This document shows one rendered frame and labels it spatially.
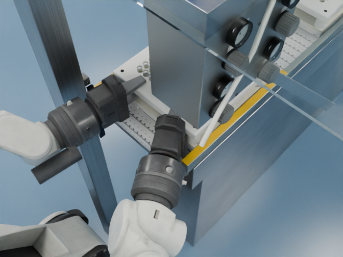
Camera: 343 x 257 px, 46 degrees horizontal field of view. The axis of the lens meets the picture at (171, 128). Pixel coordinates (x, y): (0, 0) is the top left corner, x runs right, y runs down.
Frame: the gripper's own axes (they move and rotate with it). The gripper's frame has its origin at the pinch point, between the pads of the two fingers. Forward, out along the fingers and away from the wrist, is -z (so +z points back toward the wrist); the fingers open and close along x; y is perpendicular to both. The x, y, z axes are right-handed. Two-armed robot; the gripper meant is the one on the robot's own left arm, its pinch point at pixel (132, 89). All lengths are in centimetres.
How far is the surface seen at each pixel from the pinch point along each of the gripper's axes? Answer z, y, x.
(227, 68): -1.4, 24.3, -26.7
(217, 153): -8.5, 19.1, 10.2
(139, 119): 1.3, 3.4, 6.2
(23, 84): 6, -103, 90
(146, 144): 3.3, 8.9, 7.7
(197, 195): -9.5, 13.4, 43.8
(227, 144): -12.0, 18.6, 10.5
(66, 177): 15, -43, 90
